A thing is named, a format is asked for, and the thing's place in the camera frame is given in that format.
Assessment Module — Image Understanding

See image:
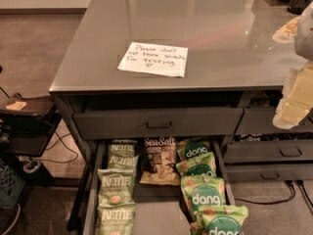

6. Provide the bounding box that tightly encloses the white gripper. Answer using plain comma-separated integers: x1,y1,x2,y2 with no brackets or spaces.
273,65,313,129

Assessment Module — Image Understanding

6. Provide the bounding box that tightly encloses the brown sea salt chip bag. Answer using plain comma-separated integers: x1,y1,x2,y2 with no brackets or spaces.
140,137,180,186

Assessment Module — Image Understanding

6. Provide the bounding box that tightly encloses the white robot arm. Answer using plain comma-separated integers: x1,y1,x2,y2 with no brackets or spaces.
273,2,313,129

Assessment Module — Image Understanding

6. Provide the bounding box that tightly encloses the grey top right drawer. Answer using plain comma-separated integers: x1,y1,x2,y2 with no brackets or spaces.
236,107,313,135

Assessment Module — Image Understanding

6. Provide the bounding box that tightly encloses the grey bottom right drawer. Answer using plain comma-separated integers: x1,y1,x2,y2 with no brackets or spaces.
225,164,313,181

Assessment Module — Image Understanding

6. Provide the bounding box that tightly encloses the grey middle right drawer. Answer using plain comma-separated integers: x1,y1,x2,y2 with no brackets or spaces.
223,140,313,164

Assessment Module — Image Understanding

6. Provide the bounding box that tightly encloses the green dang bag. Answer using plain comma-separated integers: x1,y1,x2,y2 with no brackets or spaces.
181,174,226,218
191,205,248,235
176,152,216,177
177,137,210,161

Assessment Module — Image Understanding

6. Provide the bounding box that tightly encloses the green Dang bag back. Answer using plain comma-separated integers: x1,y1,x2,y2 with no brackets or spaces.
177,137,210,161

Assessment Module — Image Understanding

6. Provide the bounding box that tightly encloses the grey metal cabinet counter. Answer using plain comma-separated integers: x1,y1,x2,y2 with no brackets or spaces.
50,0,312,235

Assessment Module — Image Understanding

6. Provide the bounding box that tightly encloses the green Dang bag front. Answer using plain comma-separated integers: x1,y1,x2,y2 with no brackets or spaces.
191,205,248,235

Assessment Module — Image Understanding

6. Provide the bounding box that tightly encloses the grey top left drawer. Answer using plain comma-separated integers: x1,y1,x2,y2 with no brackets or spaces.
73,108,243,140

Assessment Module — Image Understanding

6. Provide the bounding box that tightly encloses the open grey middle drawer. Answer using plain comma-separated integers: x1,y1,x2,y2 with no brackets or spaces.
81,137,237,235

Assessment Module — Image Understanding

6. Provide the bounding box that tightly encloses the green Kettle chip bag back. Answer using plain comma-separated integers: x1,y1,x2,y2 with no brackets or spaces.
109,139,137,157

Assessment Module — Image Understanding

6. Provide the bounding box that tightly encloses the green kettle chip bag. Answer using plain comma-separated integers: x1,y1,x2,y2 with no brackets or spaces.
97,168,135,206
108,155,138,170
98,203,135,235
109,139,137,157

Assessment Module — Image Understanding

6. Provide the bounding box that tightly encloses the green Kettle chip bag front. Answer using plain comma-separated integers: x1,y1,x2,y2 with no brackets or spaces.
98,203,135,235

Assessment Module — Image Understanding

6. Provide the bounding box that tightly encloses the white handwritten paper note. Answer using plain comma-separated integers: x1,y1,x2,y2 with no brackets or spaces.
117,42,188,77

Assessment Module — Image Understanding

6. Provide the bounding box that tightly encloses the black side cart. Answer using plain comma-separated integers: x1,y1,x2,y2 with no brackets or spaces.
0,93,62,186

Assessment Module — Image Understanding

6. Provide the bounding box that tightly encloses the tan sticky note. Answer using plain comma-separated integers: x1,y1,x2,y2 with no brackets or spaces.
6,101,26,111

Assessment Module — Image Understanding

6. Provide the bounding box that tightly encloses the dark green plastic crate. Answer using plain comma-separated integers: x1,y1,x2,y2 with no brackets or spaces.
0,160,25,209

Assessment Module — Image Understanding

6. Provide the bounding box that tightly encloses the black floor cable right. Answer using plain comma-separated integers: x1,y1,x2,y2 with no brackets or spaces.
234,179,313,217

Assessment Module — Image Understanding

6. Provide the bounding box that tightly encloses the black floor cable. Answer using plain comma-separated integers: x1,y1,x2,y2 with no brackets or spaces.
234,179,313,217
38,120,80,165

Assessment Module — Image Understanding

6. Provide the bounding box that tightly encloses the black floor cable left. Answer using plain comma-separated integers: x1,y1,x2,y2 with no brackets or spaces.
38,120,80,165

